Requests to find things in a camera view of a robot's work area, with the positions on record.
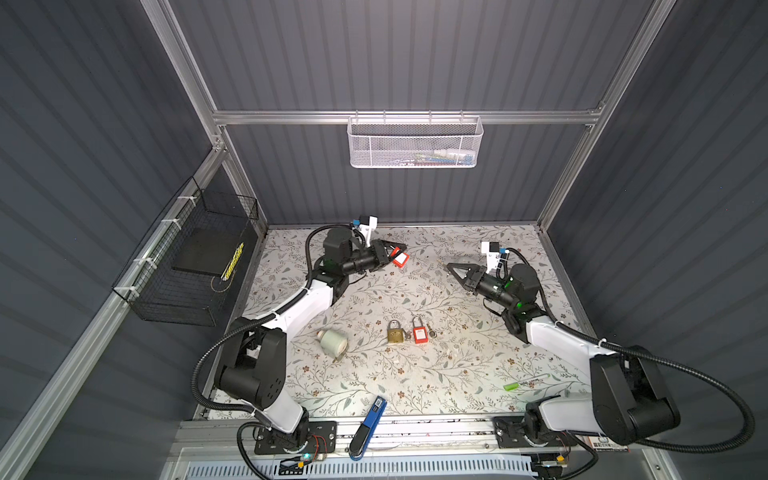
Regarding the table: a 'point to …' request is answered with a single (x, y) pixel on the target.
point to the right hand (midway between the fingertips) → (451, 271)
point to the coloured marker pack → (607, 444)
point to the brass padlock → (395, 335)
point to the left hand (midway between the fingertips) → (407, 248)
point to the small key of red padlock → (431, 332)
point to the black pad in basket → (207, 250)
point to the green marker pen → (516, 385)
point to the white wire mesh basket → (407, 142)
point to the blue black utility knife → (367, 430)
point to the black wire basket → (179, 269)
